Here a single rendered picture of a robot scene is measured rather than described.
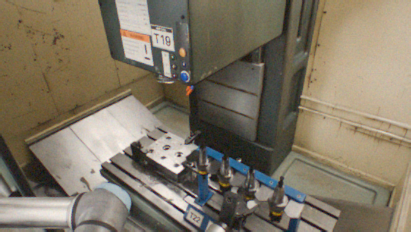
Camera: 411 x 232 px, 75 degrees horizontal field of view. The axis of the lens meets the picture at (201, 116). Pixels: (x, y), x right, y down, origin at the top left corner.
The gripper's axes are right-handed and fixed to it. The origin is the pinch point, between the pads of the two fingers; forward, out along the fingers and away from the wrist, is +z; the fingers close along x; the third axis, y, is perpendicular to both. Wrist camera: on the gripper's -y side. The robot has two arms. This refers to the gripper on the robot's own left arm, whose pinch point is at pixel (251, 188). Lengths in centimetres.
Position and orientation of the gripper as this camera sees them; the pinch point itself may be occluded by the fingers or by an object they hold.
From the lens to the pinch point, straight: 106.2
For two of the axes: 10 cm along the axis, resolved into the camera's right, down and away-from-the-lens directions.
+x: 7.8, 3.1, -5.5
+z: 6.3, -4.8, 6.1
